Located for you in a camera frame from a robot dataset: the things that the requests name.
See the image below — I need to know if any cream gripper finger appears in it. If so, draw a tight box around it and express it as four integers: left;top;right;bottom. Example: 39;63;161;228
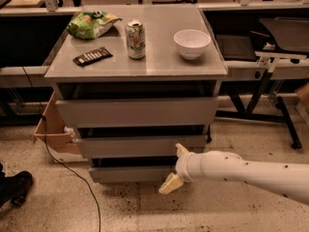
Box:
158;173;183;194
176;143;189;158

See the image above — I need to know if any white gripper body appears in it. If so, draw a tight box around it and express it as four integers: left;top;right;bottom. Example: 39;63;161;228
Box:
176;153;203;182

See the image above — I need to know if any grey drawer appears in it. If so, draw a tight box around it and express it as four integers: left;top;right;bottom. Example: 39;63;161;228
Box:
76;135;207;159
89;165;175;183
56;98;218;128

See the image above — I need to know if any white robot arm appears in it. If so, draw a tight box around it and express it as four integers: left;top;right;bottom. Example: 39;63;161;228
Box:
159;143;309;205

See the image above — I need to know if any grey bottom drawer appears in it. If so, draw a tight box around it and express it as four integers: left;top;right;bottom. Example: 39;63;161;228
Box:
89;165;175;183

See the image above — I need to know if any grey top drawer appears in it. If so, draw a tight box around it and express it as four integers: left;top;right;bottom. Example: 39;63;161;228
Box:
56;98;218;128

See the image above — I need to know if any grey drawer cabinet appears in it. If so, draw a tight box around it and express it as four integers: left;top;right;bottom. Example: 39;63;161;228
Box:
43;5;229;184

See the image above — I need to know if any black metal stand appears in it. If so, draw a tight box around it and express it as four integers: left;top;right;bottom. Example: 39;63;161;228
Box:
214;50;303;150

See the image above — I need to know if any white bowl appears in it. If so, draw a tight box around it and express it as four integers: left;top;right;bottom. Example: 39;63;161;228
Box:
174;29;211;60

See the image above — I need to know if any dark tray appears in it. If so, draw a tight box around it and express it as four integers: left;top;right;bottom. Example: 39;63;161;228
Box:
216;35;256;62

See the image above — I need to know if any dark snack bar wrapper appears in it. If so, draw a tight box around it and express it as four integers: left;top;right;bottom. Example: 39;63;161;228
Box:
72;46;112;67

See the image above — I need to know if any white green soda can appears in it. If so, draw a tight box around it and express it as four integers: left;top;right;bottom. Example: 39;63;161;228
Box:
126;20;146;59

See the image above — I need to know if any green chip bag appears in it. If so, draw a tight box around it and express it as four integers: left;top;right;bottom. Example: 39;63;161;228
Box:
67;11;122;40

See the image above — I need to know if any black shoe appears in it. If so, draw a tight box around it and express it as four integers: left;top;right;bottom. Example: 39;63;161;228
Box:
0;163;33;207

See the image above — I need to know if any black cable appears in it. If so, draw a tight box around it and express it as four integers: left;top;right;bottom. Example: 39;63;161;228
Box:
20;66;102;232

